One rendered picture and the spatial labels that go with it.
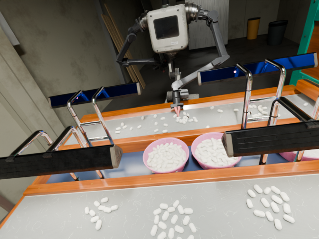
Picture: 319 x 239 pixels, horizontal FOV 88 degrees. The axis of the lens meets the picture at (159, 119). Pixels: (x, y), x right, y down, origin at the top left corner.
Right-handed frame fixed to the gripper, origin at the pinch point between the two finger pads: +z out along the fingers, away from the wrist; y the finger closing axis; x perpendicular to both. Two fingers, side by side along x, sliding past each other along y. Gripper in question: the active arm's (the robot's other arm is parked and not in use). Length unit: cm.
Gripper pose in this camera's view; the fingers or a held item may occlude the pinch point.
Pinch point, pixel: (178, 116)
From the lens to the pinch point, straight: 127.1
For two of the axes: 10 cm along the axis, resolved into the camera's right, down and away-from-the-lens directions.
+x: 1.7, 2.8, 9.5
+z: 0.7, 9.5, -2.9
